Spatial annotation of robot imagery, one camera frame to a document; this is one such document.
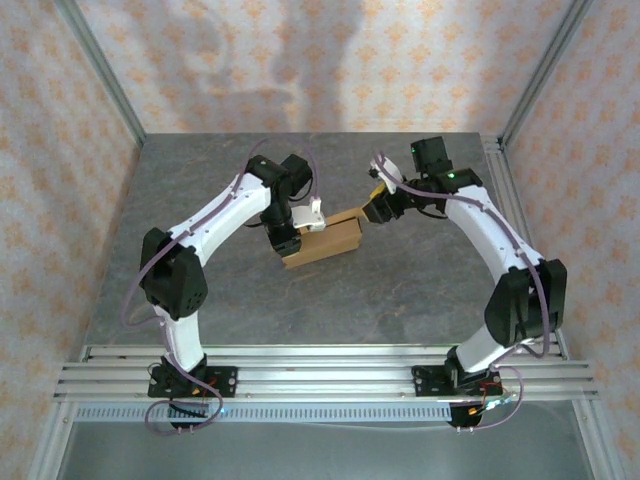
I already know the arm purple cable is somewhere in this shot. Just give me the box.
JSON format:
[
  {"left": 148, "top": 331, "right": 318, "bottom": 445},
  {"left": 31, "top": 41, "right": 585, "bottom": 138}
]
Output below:
[
  {"left": 371, "top": 151, "right": 554, "bottom": 433},
  {"left": 121, "top": 138, "right": 319, "bottom": 437}
]

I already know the aluminium mounting rail frame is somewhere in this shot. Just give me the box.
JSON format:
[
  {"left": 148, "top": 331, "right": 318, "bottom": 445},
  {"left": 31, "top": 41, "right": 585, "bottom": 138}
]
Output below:
[{"left": 52, "top": 343, "right": 600, "bottom": 403}]

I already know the aluminium side rail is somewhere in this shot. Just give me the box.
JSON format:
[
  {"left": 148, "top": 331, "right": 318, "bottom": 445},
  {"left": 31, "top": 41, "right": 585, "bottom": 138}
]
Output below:
[{"left": 481, "top": 133, "right": 572, "bottom": 362}]

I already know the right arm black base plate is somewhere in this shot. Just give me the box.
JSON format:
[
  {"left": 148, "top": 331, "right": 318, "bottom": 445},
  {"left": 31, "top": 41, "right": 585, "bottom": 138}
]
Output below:
[{"left": 410, "top": 364, "right": 503, "bottom": 400}]

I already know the small green circuit board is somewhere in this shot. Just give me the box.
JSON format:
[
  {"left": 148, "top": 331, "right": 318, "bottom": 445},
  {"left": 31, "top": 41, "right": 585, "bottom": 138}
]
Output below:
[{"left": 479, "top": 392, "right": 519, "bottom": 414}]

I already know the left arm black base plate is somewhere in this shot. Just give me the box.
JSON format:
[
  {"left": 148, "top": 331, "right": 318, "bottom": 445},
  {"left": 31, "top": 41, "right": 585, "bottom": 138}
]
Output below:
[{"left": 147, "top": 365, "right": 239, "bottom": 400}]

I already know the aluminium corner post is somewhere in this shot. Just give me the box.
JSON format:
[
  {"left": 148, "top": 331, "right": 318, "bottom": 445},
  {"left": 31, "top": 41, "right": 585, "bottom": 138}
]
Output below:
[
  {"left": 497, "top": 0, "right": 603, "bottom": 148},
  {"left": 53, "top": 0, "right": 148, "bottom": 150}
]

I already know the left aluminium corner post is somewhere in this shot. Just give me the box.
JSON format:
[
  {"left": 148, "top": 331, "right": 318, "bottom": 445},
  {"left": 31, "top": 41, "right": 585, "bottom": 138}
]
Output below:
[{"left": 53, "top": 0, "right": 148, "bottom": 150}]

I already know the slotted grey cable tray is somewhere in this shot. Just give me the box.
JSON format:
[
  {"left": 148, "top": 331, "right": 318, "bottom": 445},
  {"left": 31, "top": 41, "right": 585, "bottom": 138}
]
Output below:
[{"left": 73, "top": 403, "right": 454, "bottom": 424}]

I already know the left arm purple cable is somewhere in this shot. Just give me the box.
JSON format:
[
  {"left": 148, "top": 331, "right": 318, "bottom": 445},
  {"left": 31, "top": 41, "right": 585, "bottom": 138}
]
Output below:
[{"left": 121, "top": 138, "right": 319, "bottom": 437}]

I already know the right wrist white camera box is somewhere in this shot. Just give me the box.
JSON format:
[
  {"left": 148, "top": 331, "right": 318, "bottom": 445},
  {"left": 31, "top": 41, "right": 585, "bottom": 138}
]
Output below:
[{"left": 368, "top": 151, "right": 402, "bottom": 195}]

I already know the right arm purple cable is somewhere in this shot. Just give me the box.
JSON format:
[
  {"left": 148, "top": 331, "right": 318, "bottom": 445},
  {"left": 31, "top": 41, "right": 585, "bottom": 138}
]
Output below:
[{"left": 371, "top": 151, "right": 554, "bottom": 433}]

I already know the right aluminium corner post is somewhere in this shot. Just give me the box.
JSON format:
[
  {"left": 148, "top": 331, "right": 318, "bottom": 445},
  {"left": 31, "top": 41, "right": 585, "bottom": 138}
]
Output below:
[{"left": 497, "top": 0, "right": 603, "bottom": 148}]

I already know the aluminium frame leg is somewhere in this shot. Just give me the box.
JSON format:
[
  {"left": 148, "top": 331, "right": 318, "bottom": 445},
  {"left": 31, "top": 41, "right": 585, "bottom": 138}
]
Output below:
[
  {"left": 28, "top": 399, "right": 77, "bottom": 480},
  {"left": 569, "top": 399, "right": 634, "bottom": 480}
]

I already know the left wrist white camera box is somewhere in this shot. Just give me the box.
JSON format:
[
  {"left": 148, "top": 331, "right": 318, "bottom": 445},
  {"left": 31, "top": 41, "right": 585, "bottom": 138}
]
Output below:
[{"left": 291, "top": 196, "right": 328, "bottom": 233}]

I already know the brown cardboard box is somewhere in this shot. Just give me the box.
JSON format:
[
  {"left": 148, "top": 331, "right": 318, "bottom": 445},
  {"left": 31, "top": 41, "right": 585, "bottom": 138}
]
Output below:
[{"left": 280, "top": 201, "right": 372, "bottom": 271}]

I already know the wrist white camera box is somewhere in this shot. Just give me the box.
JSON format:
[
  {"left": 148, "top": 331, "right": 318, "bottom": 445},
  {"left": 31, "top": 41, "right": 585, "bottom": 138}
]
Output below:
[
  {"left": 368, "top": 151, "right": 402, "bottom": 195},
  {"left": 291, "top": 196, "right": 328, "bottom": 233}
]

